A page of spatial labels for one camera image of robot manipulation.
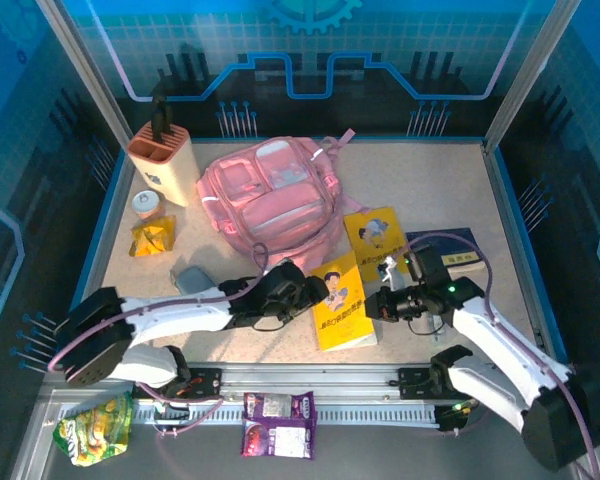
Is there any yellow book crouching boy cover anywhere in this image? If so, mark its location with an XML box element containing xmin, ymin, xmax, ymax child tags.
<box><xmin>343</xmin><ymin>206</ymin><xmax>412</xmax><ymax>275</ymax></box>

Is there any yellow book reading boy cover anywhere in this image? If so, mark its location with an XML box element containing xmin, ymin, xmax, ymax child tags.
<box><xmin>307</xmin><ymin>249</ymin><xmax>380</xmax><ymax>353</ymax></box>

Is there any dark blue book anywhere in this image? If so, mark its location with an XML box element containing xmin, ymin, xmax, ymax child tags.
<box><xmin>404</xmin><ymin>227</ymin><xmax>486</xmax><ymax>274</ymax></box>

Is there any grey pencil case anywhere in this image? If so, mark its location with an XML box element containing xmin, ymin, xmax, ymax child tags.
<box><xmin>172</xmin><ymin>265</ymin><xmax>216</xmax><ymax>296</ymax></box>

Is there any pink school backpack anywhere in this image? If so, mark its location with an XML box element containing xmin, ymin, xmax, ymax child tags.
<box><xmin>195</xmin><ymin>127</ymin><xmax>369</xmax><ymax>274</ymax></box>

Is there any yellow snack bag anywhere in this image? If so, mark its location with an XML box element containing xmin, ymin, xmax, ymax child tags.
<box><xmin>128</xmin><ymin>215</ymin><xmax>178</xmax><ymax>258</ymax></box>

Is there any green chips bag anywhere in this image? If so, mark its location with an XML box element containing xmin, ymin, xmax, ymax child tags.
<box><xmin>52</xmin><ymin>392</ymin><xmax>134</xmax><ymax>467</ymax></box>

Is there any purple snack packet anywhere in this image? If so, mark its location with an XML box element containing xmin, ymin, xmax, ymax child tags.
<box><xmin>240</xmin><ymin>417</ymin><xmax>317</xmax><ymax>460</ymax></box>
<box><xmin>243</xmin><ymin>391</ymin><xmax>315</xmax><ymax>421</ymax></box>

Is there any small black electronics board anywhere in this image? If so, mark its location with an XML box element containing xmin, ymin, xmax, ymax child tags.
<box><xmin>154</xmin><ymin>399</ymin><xmax>191</xmax><ymax>436</ymax></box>
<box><xmin>437</xmin><ymin>399</ymin><xmax>474</xmax><ymax>434</ymax></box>

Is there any small tin can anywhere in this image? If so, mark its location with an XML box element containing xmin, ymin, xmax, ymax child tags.
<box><xmin>131</xmin><ymin>190</ymin><xmax>165</xmax><ymax>221</ymax></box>

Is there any beige knife block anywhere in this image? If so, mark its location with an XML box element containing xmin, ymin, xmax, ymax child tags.
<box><xmin>126</xmin><ymin>123</ymin><xmax>201</xmax><ymax>208</ymax></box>

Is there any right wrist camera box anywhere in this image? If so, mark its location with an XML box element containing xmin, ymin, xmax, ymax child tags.
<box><xmin>403</xmin><ymin>245</ymin><xmax>449</xmax><ymax>286</ymax></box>

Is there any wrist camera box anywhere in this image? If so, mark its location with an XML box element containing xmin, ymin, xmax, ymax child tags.
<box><xmin>265</xmin><ymin>260</ymin><xmax>307</xmax><ymax>297</ymax></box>
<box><xmin>403</xmin><ymin>245</ymin><xmax>449</xmax><ymax>286</ymax></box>

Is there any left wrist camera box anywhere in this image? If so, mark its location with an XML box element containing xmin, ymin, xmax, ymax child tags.
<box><xmin>265</xmin><ymin>260</ymin><xmax>307</xmax><ymax>297</ymax></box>

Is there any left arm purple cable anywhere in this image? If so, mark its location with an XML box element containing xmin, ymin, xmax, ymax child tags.
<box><xmin>47</xmin><ymin>242</ymin><xmax>271</xmax><ymax>439</ymax></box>

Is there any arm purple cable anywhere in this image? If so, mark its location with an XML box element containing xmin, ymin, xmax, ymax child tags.
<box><xmin>397</xmin><ymin>232</ymin><xmax>600</xmax><ymax>476</ymax></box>
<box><xmin>47</xmin><ymin>242</ymin><xmax>271</xmax><ymax>439</ymax></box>

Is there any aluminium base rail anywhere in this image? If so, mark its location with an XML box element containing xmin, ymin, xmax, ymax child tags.
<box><xmin>42</xmin><ymin>362</ymin><xmax>579</xmax><ymax>401</ymax></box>

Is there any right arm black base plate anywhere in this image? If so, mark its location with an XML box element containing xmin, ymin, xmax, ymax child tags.
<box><xmin>397</xmin><ymin>367</ymin><xmax>481</xmax><ymax>401</ymax></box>

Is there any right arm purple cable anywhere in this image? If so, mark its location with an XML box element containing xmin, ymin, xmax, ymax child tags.
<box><xmin>397</xmin><ymin>232</ymin><xmax>600</xmax><ymax>476</ymax></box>

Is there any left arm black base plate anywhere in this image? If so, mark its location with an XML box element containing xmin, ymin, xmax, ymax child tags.
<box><xmin>132</xmin><ymin>367</ymin><xmax>224</xmax><ymax>401</ymax></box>

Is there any grey slotted cable duct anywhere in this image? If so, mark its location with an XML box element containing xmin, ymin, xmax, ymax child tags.
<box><xmin>129</xmin><ymin>402</ymin><xmax>439</xmax><ymax>426</ymax></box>

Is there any black knife handle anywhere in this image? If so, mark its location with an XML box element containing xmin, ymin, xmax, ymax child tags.
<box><xmin>150</xmin><ymin>97</ymin><xmax>174</xmax><ymax>139</ymax></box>

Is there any aluminium frame post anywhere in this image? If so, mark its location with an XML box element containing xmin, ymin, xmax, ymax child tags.
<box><xmin>483</xmin><ymin>0</ymin><xmax>584</xmax><ymax>151</ymax></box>
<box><xmin>33</xmin><ymin>0</ymin><xmax>134</xmax><ymax>146</ymax></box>

